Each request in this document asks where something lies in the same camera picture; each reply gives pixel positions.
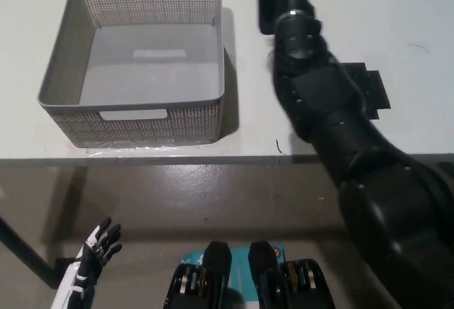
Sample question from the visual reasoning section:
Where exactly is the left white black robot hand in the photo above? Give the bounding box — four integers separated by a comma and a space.
51, 216, 123, 309

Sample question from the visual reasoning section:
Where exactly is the black table leg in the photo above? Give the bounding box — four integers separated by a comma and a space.
0, 215, 60, 291

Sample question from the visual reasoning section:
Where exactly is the black teal robot body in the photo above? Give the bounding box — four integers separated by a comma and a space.
165, 240, 336, 309

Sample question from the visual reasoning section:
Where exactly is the clear adhesive tape strip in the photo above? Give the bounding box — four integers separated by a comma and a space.
84, 142, 214, 157

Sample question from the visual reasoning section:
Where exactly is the black taped stand base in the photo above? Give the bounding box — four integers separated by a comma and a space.
339, 62, 392, 121

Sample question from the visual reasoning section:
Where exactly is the grey perforated plastic basket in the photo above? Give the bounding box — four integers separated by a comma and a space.
36, 0, 227, 148

